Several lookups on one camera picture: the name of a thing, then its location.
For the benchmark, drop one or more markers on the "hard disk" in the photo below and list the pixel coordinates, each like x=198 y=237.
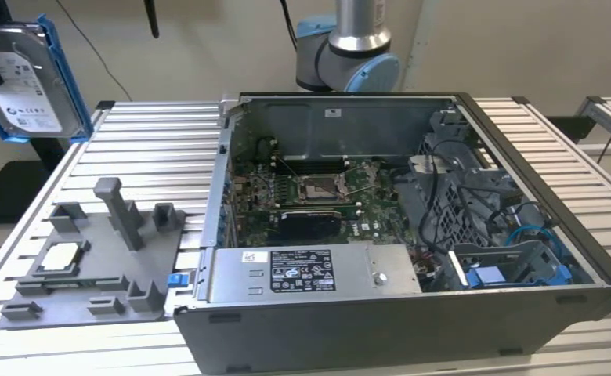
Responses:
x=24 y=90

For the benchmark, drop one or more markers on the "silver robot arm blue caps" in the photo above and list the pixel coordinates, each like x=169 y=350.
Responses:
x=357 y=23

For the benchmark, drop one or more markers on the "gray disk bay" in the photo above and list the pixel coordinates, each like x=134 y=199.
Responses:
x=526 y=258

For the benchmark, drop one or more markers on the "black stand with base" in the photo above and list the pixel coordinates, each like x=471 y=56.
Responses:
x=2 y=192

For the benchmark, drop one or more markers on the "black antenna stick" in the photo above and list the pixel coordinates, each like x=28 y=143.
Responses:
x=152 y=19

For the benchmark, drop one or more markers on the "silver CPU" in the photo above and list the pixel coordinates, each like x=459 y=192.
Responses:
x=60 y=256

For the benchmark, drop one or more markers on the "gray parts rack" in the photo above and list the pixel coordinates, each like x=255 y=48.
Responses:
x=108 y=266

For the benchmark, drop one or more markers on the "blue case latch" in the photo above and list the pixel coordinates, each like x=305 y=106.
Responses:
x=177 y=280

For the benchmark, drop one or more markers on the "black RAM slot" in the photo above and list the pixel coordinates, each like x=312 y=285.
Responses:
x=311 y=168
x=311 y=161

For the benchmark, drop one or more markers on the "CPU socket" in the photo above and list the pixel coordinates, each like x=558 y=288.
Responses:
x=316 y=191

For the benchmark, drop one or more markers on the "silver power supply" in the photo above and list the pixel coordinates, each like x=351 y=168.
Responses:
x=232 y=274

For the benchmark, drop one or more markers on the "black expansion slot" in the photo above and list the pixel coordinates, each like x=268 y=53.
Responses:
x=316 y=204

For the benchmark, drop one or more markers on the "black graphics card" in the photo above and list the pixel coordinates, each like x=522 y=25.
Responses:
x=311 y=225

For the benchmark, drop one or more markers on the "green motherboard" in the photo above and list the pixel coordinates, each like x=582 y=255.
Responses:
x=381 y=213

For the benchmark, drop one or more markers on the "black PC case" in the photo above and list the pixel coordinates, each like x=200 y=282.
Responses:
x=337 y=337

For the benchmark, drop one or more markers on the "blue carrier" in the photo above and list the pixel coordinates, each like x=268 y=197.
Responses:
x=486 y=277

